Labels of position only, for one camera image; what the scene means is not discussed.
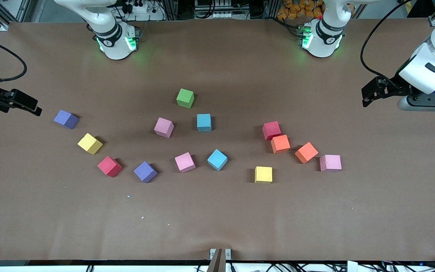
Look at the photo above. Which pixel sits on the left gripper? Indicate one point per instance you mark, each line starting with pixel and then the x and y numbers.
pixel 395 90

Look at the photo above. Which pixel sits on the orange foam cube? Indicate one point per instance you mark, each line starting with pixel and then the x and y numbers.
pixel 280 143
pixel 306 152

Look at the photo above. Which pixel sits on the red foam cube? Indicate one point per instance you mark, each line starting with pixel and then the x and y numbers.
pixel 271 129
pixel 108 165

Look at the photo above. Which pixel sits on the pink foam cube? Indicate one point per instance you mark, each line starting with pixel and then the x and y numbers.
pixel 184 161
pixel 164 127
pixel 330 162

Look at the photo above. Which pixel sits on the green foam cube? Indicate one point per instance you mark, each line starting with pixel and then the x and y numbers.
pixel 185 99

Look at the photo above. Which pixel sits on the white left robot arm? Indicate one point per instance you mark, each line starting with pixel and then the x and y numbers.
pixel 325 37

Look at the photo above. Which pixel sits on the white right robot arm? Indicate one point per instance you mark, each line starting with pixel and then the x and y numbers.
pixel 113 41

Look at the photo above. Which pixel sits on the purple foam cube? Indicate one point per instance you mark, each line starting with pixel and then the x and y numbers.
pixel 144 171
pixel 65 119

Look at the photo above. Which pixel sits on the yellow foam cube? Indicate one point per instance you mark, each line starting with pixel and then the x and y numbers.
pixel 89 142
pixel 263 174

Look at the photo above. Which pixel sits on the orange snack bag pile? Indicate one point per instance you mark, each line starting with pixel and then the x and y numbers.
pixel 296 8

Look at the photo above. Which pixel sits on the white power strip with plugs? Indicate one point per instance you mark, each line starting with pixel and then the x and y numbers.
pixel 138 10

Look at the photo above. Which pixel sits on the long white socket strip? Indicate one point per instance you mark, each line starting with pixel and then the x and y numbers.
pixel 219 15

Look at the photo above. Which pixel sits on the blue foam cube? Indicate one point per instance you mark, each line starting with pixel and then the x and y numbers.
pixel 216 159
pixel 204 121

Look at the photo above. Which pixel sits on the brown paper table cover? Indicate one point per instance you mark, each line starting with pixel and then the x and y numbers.
pixel 217 226

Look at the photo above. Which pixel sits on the metal bracket with wooden post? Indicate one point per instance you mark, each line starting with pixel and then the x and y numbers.
pixel 217 260

